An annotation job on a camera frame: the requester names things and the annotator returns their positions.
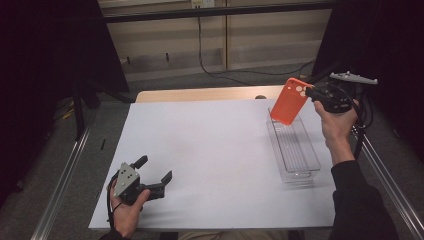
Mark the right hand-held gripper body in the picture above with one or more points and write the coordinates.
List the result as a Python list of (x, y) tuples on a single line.
[(340, 91)]

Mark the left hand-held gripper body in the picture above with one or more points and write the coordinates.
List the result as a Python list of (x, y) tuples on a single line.
[(128, 181)]

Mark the orange phone case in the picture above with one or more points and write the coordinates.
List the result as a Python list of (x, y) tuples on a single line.
[(290, 101)]

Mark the clear plastic container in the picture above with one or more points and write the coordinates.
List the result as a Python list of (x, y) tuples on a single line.
[(293, 150)]

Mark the person's right hand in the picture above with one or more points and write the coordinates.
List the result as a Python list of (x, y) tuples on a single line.
[(335, 123)]

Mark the person's left hand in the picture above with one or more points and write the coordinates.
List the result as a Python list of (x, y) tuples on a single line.
[(128, 216)]

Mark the small black floor piece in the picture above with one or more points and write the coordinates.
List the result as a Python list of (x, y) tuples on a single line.
[(103, 144)]

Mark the black curtain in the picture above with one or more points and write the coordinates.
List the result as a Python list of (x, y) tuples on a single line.
[(43, 66), (393, 40)]

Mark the black metal stand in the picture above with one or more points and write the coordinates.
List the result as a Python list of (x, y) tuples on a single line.
[(78, 110)]

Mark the light wooden table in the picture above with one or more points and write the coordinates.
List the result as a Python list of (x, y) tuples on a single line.
[(213, 93)]

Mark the black horizontal bar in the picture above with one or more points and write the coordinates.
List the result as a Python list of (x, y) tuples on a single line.
[(216, 12)]

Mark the aluminium rail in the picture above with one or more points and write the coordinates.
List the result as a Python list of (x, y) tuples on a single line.
[(63, 180), (386, 173)]

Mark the white wall socket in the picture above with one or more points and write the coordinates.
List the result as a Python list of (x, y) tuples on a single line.
[(203, 3)]

